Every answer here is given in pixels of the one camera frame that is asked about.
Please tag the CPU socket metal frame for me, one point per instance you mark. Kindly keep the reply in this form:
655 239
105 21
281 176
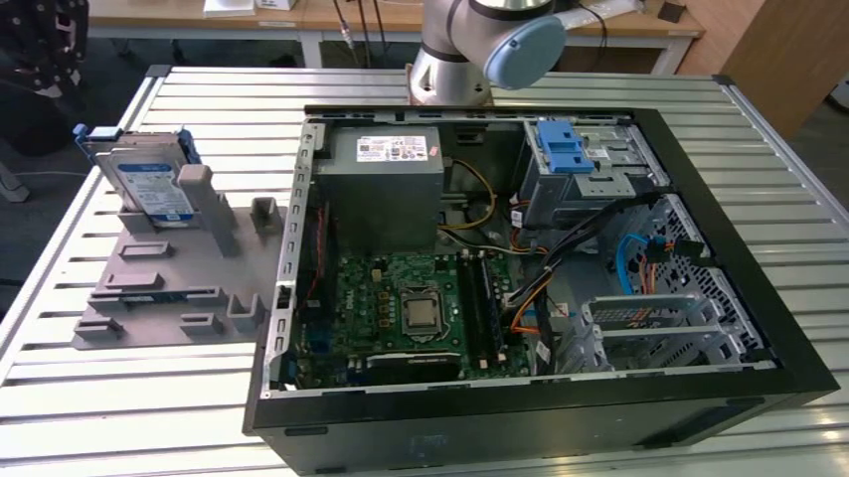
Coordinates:
425 289

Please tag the black graphics card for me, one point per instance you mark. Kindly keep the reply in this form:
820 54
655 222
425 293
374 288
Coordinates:
412 365

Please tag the grey parts rack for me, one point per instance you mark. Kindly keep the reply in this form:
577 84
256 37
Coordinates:
173 258

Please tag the wooden desk white frame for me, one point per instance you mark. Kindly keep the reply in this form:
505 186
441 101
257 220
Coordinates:
199 22

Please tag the hard disk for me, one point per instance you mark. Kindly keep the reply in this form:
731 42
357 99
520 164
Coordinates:
149 191

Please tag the RAM stick on rack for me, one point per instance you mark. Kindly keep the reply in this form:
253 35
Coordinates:
153 297

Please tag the RAM stick in motherboard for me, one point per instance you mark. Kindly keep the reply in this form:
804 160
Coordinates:
492 308

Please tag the blue plastic drive latch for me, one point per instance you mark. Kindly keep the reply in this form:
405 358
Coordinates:
561 149

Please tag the grey power supply unit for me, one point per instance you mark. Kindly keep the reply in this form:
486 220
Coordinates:
378 208

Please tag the white cardboard box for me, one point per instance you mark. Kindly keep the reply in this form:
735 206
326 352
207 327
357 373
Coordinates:
276 4
229 7

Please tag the silver CPU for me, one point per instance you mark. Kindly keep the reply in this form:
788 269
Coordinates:
422 315

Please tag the person in dotted dark top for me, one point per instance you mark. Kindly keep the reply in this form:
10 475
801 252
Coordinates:
41 59

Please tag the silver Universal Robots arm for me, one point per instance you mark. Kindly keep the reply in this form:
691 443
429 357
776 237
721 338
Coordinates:
452 74

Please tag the grey metal drive cage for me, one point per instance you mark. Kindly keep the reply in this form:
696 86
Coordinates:
597 191

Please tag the green motherboard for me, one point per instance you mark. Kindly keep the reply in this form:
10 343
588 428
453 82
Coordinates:
372 278

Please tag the grey metal disk bay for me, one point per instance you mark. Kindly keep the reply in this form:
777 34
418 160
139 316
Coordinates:
657 334

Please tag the black open PC case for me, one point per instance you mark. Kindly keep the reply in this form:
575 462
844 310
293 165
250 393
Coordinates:
465 432

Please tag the small black box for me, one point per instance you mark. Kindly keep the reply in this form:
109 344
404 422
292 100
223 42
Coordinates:
676 12

